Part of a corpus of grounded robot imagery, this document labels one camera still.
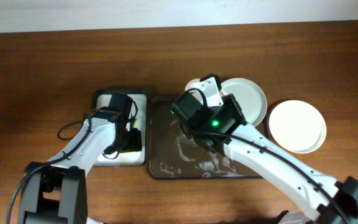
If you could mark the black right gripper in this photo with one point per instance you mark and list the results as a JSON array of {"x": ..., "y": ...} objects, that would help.
[{"x": 234, "y": 104}]

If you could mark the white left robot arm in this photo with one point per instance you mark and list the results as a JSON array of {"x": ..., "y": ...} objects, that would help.
[{"x": 112, "y": 134}]

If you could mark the brown plastic tray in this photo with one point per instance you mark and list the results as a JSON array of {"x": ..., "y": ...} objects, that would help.
[{"x": 170, "y": 155}]

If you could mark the pale green plate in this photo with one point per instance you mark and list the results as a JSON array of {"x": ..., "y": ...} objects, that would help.
[{"x": 250, "y": 97}]

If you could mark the white soapy water tray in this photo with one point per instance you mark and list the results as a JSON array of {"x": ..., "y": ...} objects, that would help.
[{"x": 101, "y": 99}]

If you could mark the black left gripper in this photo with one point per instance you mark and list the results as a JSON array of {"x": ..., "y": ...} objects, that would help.
[{"x": 134, "y": 140}]

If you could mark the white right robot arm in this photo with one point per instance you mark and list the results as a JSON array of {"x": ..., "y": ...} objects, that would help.
[{"x": 321, "y": 197}]

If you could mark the yellow green sponge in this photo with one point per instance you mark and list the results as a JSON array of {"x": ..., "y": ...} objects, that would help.
[{"x": 134, "y": 124}]

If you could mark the white front plate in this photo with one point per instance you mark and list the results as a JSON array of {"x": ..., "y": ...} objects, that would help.
[{"x": 297, "y": 126}]

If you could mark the pinkish white plate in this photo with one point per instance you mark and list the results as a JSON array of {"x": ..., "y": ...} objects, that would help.
[{"x": 194, "y": 83}]

